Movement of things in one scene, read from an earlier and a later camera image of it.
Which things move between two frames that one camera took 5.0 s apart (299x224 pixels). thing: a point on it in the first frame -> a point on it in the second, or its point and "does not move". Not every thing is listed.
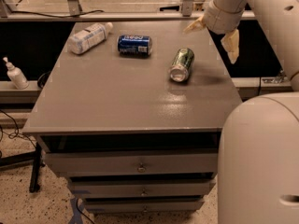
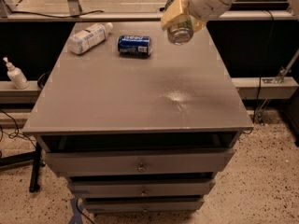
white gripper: [215, 20] -> [206, 1]
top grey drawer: [132, 162] does not move
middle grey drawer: [141, 189] does not move
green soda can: [182, 62] -> [179, 33]
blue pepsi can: [135, 45] does not move
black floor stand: [35, 157] does not move
